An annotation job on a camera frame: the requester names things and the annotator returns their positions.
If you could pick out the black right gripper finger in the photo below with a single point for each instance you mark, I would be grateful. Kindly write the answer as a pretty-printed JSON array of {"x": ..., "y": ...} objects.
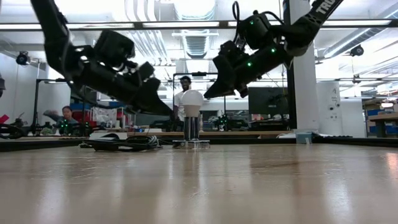
[{"x": 224, "y": 81}]

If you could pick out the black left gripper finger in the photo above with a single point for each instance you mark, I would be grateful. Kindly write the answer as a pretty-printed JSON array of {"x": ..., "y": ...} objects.
[{"x": 152, "y": 104}]

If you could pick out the white lightbulb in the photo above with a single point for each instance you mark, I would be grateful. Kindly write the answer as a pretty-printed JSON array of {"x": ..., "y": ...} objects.
[{"x": 192, "y": 99}]

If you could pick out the chrome lamp socket clear base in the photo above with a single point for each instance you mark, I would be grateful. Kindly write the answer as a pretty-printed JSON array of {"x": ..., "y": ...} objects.
[{"x": 191, "y": 129}]

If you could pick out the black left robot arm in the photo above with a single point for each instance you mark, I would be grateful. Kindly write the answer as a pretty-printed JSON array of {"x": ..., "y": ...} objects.
[{"x": 53, "y": 37}]

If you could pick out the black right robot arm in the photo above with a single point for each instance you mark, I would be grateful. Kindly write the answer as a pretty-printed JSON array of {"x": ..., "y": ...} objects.
[{"x": 304, "y": 28}]

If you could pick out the person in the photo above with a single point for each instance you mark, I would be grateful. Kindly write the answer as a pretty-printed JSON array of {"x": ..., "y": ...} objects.
[
  {"x": 178, "y": 105},
  {"x": 66, "y": 112}
]

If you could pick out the storage shelf with boxes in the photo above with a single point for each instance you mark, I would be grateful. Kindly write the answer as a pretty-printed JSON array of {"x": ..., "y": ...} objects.
[{"x": 105, "y": 115}]

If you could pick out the black monitor screen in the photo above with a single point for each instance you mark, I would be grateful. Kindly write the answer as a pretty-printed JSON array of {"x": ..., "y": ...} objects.
[{"x": 267, "y": 102}]

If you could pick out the beige desk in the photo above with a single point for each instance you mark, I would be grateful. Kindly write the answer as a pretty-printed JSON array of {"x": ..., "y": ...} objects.
[{"x": 248, "y": 133}]

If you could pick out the small blue cylinder cup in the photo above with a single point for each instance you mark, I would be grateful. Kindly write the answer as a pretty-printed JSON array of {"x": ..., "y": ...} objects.
[{"x": 303, "y": 137}]

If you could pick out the black ceiling spotlight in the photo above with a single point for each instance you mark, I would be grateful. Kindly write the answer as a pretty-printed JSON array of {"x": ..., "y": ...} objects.
[
  {"x": 357, "y": 50},
  {"x": 23, "y": 58}
]

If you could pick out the red object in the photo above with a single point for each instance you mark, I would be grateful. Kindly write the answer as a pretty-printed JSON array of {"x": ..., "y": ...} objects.
[{"x": 3, "y": 119}]

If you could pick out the wooden workbench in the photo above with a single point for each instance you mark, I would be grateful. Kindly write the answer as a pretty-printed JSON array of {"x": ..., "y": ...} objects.
[{"x": 382, "y": 117}]

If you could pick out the black robot station frame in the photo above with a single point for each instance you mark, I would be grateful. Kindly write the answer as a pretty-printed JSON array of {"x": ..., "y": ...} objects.
[
  {"x": 35, "y": 102},
  {"x": 214, "y": 73}
]

